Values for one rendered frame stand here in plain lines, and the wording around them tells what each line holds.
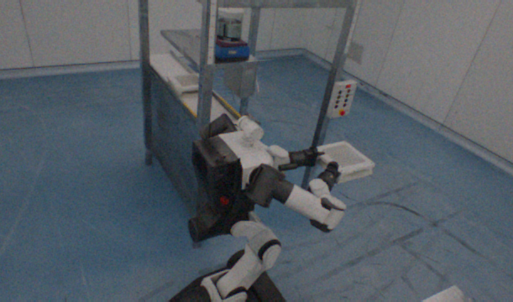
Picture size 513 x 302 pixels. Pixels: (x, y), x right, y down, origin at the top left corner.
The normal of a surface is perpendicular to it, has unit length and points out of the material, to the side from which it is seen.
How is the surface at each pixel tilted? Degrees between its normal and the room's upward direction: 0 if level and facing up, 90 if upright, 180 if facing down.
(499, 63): 90
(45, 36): 90
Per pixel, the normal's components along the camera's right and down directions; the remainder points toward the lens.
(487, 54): -0.84, 0.19
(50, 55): 0.53, 0.52
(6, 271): 0.14, -0.83
